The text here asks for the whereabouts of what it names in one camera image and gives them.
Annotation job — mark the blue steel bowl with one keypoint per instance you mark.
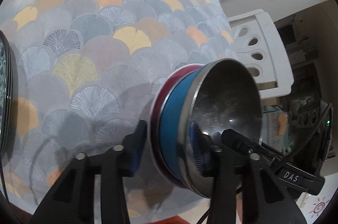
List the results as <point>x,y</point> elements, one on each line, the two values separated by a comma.
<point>218,96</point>

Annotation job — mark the red steel bowl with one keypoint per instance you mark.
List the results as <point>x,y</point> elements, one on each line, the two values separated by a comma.
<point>156,110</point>

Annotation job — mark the fan-pattern table mat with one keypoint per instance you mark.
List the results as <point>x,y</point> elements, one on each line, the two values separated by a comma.
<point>86,71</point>

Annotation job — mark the white chair near right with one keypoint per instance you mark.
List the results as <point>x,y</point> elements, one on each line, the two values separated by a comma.
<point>259,47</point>

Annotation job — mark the teal sofa with cloth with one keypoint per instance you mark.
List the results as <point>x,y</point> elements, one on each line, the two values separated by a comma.
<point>275,128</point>

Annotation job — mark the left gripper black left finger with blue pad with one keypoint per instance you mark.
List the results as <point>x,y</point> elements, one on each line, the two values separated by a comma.
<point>71,198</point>

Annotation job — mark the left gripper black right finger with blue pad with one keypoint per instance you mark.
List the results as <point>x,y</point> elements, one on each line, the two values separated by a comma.
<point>264,198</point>

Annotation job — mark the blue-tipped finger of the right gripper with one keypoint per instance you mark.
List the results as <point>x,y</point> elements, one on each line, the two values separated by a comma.
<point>244,146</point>

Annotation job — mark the blue floral ceramic plate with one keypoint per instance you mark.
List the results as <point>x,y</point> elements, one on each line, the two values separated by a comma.
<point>6,89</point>

